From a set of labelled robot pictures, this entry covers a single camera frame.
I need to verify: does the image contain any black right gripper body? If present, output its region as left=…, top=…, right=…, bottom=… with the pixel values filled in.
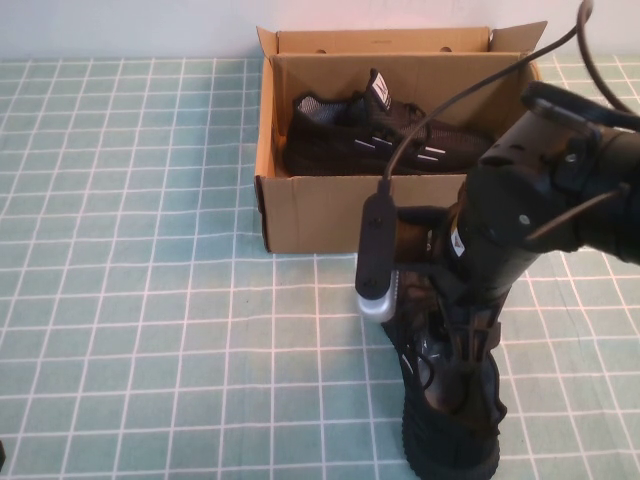
left=432, top=169, right=544, bottom=309

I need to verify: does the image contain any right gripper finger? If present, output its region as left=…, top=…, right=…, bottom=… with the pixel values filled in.
left=432, top=272, right=475, bottom=417
left=468, top=303, right=503, bottom=372

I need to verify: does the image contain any brown cardboard shoe box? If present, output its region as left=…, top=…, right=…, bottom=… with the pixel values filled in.
left=253, top=20, right=551, bottom=256

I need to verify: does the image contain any green white checked tablecloth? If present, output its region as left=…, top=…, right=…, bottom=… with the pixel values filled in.
left=0, top=53, right=640, bottom=480

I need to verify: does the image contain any black mesh sneaker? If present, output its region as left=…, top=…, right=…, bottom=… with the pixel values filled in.
left=282, top=68, right=496, bottom=176
left=379, top=259, right=509, bottom=480

